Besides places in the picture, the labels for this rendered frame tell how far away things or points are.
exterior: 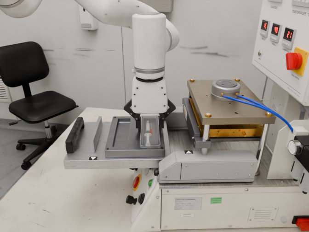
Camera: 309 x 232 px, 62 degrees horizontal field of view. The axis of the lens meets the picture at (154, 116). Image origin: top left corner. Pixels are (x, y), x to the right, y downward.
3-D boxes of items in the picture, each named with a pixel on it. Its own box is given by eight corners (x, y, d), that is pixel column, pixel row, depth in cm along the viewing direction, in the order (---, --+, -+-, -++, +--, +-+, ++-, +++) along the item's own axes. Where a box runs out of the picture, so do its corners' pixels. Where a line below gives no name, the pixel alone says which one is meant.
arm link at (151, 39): (147, 58, 76) (127, 66, 69) (146, 10, 69) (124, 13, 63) (172, 63, 72) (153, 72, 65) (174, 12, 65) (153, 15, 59)
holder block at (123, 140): (161, 122, 89) (161, 115, 88) (164, 157, 72) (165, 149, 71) (113, 122, 89) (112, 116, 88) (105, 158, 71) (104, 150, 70)
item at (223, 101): (254, 103, 91) (261, 67, 85) (300, 157, 64) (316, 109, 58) (185, 104, 91) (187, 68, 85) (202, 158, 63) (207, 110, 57)
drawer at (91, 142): (166, 130, 92) (166, 110, 89) (171, 170, 73) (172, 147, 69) (82, 130, 91) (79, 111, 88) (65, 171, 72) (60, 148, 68)
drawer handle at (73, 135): (84, 126, 87) (83, 116, 85) (73, 153, 73) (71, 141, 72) (78, 126, 87) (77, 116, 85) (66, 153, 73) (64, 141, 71)
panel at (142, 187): (135, 163, 104) (154, 126, 96) (131, 226, 77) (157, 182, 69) (130, 161, 103) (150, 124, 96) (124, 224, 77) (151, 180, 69)
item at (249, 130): (238, 107, 88) (242, 81, 84) (264, 144, 68) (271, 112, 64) (187, 108, 88) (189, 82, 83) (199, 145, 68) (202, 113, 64)
